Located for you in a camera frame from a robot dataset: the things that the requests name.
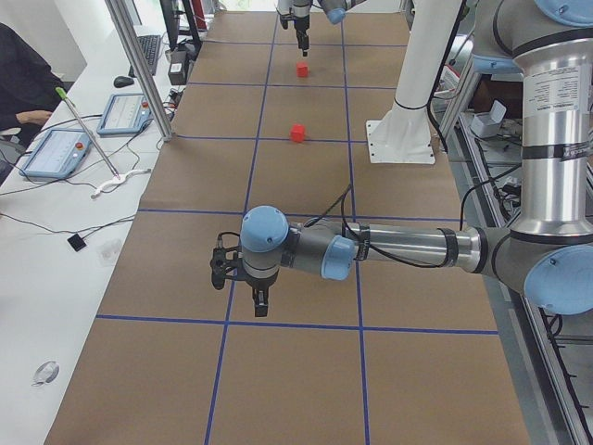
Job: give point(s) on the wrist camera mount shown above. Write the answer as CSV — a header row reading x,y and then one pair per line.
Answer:
x,y
226,263
285,19

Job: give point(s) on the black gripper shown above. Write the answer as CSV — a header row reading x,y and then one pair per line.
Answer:
x,y
258,284
299,22

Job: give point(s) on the white open box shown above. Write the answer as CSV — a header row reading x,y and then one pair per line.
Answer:
x,y
487,124

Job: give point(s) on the near blue teach pendant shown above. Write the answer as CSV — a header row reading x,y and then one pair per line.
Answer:
x,y
58,155

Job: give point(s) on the black keyboard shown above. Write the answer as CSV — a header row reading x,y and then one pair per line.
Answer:
x,y
150,45

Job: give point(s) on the green tipped metal rod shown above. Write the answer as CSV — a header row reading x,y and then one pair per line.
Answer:
x,y
63,96

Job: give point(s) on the black computer mouse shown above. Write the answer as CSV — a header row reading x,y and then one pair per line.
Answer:
x,y
123,81

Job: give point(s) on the aluminium side frame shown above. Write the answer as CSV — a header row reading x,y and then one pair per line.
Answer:
x,y
542,294

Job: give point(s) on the aluminium frame post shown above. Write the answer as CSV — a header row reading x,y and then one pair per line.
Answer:
x,y
126,32

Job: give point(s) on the small black square pad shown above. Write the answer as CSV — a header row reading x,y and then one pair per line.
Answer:
x,y
76,242

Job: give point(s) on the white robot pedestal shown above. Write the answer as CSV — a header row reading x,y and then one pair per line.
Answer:
x,y
403,135

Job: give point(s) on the far blue teach pendant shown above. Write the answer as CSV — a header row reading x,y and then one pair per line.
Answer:
x,y
125,114

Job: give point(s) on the blue teach pendant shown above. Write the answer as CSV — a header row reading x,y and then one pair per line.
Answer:
x,y
125,114
58,155

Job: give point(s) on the black box with label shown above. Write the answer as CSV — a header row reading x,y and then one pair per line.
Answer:
x,y
178,68

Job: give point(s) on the person in black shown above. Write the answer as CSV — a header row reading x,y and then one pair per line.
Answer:
x,y
28,87

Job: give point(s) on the red block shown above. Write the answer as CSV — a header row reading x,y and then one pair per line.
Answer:
x,y
297,133
302,70

